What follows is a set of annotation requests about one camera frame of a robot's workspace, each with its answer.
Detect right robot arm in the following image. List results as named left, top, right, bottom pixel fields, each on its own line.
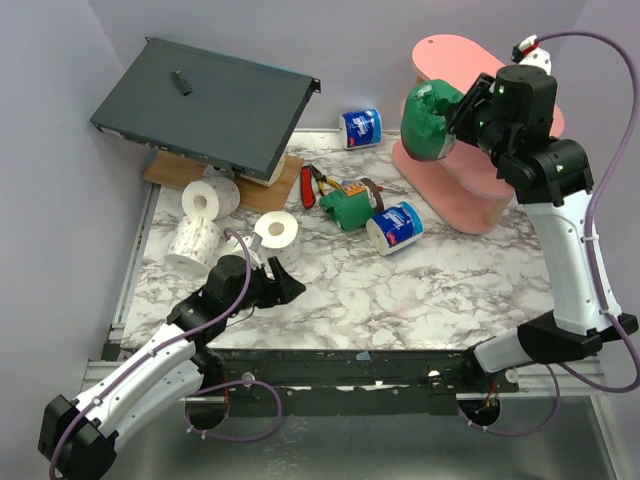
left=447, top=65, right=639, bottom=392

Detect floral roll near board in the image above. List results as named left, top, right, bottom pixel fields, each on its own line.
left=181, top=177, right=240, bottom=221

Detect white floral paper towel roll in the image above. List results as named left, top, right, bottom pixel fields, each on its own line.
left=254, top=211, right=301, bottom=268

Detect small black connector strip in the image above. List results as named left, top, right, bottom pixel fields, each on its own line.
left=170, top=71, right=193, bottom=96

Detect red handled cutter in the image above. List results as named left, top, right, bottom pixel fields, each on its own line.
left=300, top=166, right=316, bottom=209

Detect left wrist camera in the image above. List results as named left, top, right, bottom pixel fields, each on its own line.
left=226, top=233, right=266, bottom=268

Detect pink three-tier shelf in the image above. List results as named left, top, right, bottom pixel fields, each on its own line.
left=391, top=33, right=566, bottom=235

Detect black metal base rail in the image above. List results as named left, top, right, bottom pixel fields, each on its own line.
left=102, top=344, right=521, bottom=419

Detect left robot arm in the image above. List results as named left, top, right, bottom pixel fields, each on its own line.
left=38, top=255, right=306, bottom=479

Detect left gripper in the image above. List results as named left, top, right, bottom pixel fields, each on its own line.
left=225, top=257, right=306, bottom=317

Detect blue wrapped roll at back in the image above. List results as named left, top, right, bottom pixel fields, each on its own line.
left=339, top=108, right=382, bottom=150

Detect yellow handled pliers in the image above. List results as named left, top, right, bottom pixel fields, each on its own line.
left=308, top=164, right=341, bottom=196

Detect blue handled screwdriver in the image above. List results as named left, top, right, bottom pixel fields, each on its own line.
left=376, top=185, right=406, bottom=196

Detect blue wrapped Tempo roll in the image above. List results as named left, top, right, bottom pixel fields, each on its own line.
left=366, top=201, right=424, bottom=256

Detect floral roll lying left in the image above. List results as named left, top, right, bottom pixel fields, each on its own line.
left=164, top=216, right=222, bottom=275

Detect wooden board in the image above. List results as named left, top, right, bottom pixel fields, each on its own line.
left=143, top=151, right=304, bottom=213

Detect dark grey network switch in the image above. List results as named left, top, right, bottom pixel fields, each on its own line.
left=90, top=37, right=321, bottom=180

